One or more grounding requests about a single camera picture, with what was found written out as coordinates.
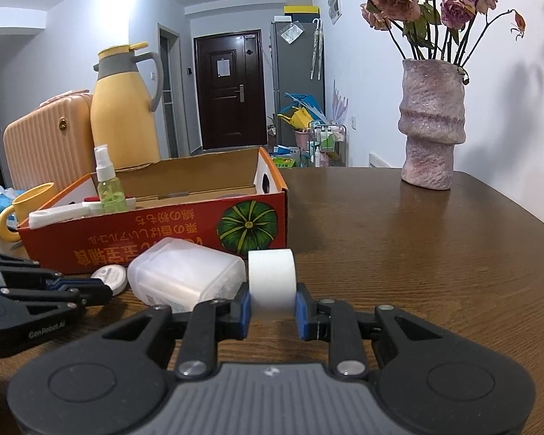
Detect white tape roll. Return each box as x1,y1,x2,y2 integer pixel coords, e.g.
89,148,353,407
247,248,297,319

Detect white red lint brush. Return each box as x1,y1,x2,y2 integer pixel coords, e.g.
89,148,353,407
27,195,137,231

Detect green spray bottle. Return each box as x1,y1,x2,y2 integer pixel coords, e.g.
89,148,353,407
94,144,127,213

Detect small white round jar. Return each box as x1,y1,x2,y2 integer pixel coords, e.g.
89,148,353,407
91,264,127,297

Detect translucent white plastic box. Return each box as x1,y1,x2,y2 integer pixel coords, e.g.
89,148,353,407
127,238,247,313

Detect yellow ceramic mug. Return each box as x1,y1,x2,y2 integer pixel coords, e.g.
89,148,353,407
0,182,58,243

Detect orange red cardboard box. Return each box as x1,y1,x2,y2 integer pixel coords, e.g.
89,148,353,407
19,147,288,274

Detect peach ribbed suitcase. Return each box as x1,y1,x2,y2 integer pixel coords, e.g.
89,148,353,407
4,90,95,191

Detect yellow thermos jug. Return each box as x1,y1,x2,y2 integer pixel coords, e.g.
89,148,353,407
90,41,164,169

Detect pink textured vase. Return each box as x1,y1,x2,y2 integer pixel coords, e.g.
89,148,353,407
398,59,466,191

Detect dark brown entrance door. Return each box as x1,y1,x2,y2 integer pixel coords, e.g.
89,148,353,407
194,29,267,150

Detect grey refrigerator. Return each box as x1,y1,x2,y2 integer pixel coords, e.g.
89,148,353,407
269,17,326,146

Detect yellow box on refrigerator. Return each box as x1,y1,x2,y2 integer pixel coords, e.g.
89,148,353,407
283,5,320,19

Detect dried pink rose bouquet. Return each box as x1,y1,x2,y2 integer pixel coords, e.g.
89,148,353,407
360,0,527,69

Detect wire storage rack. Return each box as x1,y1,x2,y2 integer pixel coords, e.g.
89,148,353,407
308,121,348,168

